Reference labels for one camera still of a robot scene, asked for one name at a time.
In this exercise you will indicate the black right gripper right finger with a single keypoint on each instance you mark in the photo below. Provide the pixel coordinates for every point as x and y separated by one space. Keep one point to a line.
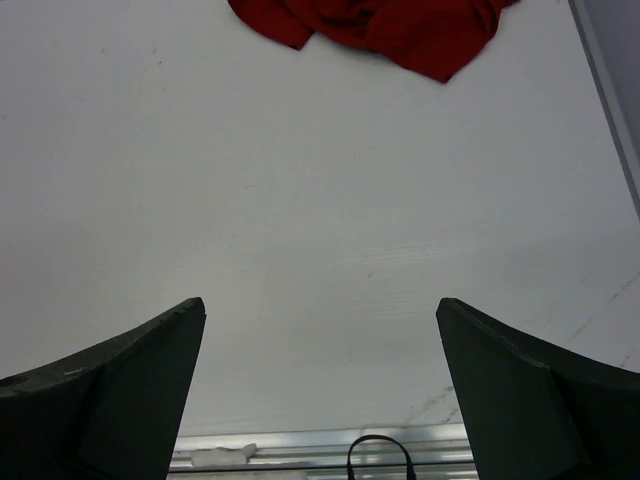
533 410

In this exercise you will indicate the red t shirt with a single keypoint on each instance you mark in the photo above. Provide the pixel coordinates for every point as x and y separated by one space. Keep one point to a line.
434 38

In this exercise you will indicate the right side table rail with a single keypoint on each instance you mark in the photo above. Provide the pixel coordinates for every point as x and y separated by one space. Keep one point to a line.
609 32

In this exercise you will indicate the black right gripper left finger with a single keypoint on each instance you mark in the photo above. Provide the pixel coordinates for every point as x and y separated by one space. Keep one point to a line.
110 411

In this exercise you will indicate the white tape piece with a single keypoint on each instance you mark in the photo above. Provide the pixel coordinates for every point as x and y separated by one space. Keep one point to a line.
221 457

